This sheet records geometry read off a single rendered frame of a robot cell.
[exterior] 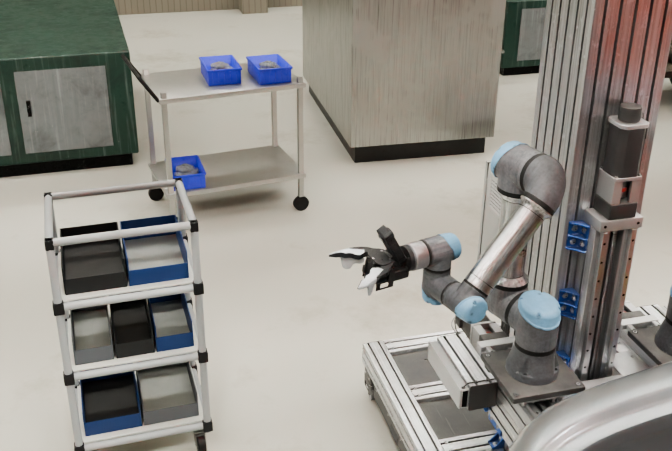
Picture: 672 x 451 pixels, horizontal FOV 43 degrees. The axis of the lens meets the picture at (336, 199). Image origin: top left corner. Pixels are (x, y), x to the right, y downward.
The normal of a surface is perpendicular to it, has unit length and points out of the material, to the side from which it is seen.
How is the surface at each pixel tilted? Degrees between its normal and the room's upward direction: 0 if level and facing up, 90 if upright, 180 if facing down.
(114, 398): 0
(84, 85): 90
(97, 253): 0
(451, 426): 0
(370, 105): 90
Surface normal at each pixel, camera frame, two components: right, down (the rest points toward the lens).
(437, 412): 0.01, -0.91
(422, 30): 0.22, 0.41
